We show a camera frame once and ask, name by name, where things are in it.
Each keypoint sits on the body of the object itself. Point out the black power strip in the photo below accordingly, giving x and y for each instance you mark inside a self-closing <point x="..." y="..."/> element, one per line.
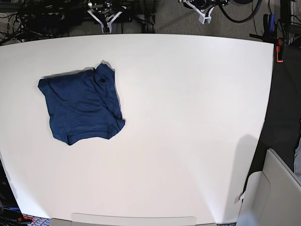
<point x="48" y="16"/>

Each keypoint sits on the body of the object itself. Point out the black and blue clamp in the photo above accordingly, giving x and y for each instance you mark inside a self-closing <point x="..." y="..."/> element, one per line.
<point x="269" y="34"/>

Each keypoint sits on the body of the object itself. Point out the red and black clamp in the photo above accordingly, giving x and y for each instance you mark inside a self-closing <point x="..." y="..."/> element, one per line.
<point x="279" y="50"/>

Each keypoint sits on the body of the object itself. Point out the white plastic bin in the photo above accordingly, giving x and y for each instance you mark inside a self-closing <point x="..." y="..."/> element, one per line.
<point x="272" y="196"/>

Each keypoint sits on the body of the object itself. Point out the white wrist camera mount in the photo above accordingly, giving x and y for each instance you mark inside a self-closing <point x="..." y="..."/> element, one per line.
<point x="105" y="12"/>
<point x="203" y="8"/>

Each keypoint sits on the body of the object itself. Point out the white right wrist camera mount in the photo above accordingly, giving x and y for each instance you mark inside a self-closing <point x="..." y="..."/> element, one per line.
<point x="105" y="12"/>

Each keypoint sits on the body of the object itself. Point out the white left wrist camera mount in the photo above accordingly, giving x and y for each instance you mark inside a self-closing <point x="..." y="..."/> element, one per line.
<point x="203" y="8"/>

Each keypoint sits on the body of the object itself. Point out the blue long-sleeve T-shirt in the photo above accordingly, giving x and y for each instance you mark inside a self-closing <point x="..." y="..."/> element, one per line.
<point x="83" y="105"/>

